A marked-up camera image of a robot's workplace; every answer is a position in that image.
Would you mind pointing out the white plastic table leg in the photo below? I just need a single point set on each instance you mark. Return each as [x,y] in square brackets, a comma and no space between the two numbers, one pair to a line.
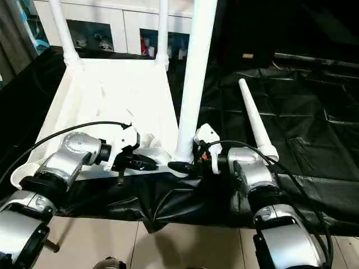
[196,70]
[63,28]
[163,28]
[255,117]

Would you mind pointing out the white plastic table top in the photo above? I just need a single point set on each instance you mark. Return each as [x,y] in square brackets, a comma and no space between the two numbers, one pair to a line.
[112,92]

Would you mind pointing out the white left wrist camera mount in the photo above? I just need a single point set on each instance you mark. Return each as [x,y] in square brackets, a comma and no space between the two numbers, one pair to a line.
[126,137]

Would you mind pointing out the teal plastic stool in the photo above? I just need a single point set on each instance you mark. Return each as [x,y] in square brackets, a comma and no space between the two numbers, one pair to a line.
[42,43]

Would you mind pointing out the grey curtain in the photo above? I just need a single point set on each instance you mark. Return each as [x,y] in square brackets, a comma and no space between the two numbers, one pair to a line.
[11,42]

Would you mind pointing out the black plastic mat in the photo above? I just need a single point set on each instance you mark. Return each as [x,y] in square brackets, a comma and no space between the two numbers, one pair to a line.
[308,126]

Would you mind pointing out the white cabinet with glass doors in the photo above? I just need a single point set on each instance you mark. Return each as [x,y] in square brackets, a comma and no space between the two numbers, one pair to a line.
[126,16]

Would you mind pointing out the dark rounded robot foot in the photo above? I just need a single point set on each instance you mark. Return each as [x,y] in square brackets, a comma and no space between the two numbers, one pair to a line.
[110,263]

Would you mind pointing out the black metal workbench leg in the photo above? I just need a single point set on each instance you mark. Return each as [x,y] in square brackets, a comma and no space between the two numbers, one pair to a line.
[54,246]

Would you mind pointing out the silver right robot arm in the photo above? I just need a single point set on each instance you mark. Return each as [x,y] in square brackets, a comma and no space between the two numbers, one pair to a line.
[252,168]

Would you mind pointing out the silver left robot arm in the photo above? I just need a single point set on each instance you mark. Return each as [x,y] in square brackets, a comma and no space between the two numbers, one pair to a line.
[64,162]

